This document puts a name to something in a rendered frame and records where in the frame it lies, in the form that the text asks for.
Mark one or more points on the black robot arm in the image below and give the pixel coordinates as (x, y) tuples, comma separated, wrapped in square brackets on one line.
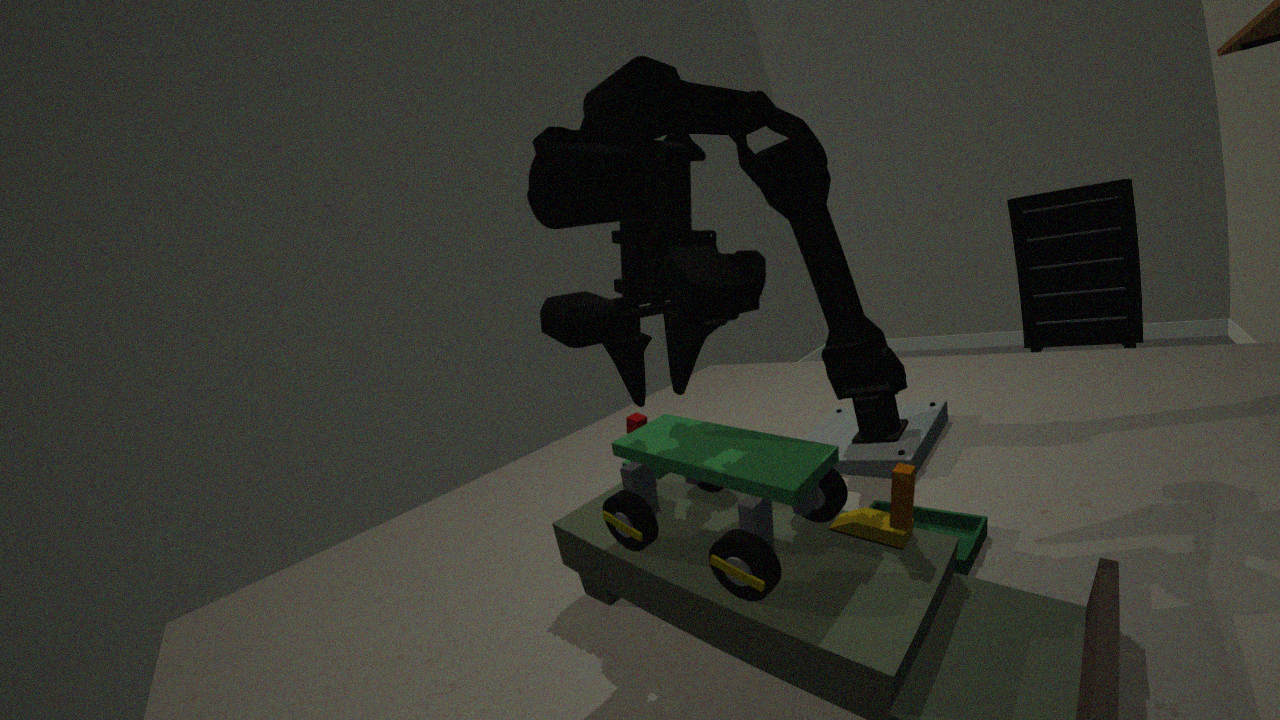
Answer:
[(593, 175)]

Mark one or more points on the yellow wedge with orange handle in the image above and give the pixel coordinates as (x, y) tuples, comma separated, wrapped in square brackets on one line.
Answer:
[(891, 529)]

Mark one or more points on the green tray floor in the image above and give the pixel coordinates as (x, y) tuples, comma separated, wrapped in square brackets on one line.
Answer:
[(964, 535)]

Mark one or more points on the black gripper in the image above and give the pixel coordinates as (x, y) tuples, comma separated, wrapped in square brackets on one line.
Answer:
[(583, 319)]

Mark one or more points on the green trolley with black wheels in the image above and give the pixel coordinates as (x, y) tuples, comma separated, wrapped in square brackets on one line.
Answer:
[(768, 467)]

